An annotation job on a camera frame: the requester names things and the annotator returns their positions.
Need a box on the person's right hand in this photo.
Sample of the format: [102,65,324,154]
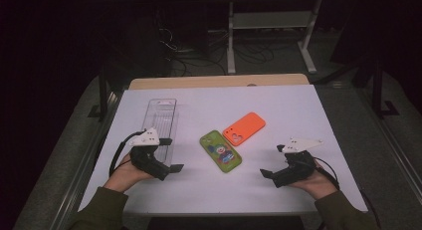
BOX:
[288,159,337,200]

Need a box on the clear plastic rack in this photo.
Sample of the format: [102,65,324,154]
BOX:
[140,98,180,168]

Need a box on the hand-held gripper black cable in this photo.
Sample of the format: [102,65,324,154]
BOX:
[108,129,147,178]
[313,156,382,230]

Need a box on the grey metal floor rail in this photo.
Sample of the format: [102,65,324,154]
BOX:
[359,90,422,204]
[49,90,122,230]

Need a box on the tangle of black floor cables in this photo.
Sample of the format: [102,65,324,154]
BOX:
[155,24,300,77]

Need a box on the left hand-held gripper black cable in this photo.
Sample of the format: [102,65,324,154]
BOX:
[108,129,147,178]

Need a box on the right hand-held gripper black cable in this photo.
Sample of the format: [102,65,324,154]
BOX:
[313,156,382,230]

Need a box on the orange phone case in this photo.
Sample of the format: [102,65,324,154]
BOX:
[222,112,267,147]

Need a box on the black metal stand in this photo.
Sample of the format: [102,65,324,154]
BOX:
[88,65,115,122]
[371,57,401,119]

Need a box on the green clown phone case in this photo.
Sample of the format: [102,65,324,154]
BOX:
[199,129,243,174]

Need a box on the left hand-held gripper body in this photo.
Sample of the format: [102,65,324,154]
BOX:
[128,127,171,182]

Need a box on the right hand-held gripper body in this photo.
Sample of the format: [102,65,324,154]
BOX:
[272,137,323,188]

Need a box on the white metal table frame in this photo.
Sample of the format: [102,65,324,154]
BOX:
[214,0,332,75]

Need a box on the person's left hand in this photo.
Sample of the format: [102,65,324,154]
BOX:
[104,152,157,194]

